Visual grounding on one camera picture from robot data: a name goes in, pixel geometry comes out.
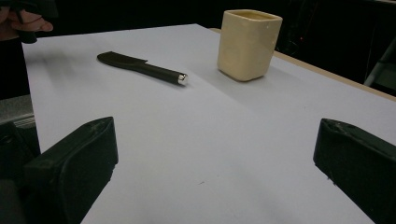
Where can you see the white paper table sheet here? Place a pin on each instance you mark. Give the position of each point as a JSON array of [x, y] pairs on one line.
[[202, 124]]

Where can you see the grey metal bar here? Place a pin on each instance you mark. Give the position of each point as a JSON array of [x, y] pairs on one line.
[[383, 70]]

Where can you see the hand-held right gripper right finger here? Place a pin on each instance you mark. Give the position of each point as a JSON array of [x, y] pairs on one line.
[[361, 161]]

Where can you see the wooden table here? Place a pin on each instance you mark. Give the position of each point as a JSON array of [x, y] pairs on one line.
[[342, 80]]

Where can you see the beige square ceramic cup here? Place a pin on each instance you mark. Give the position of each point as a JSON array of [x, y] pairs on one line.
[[246, 49]]

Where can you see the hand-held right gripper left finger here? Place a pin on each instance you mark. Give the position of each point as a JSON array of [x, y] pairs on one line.
[[77, 168]]

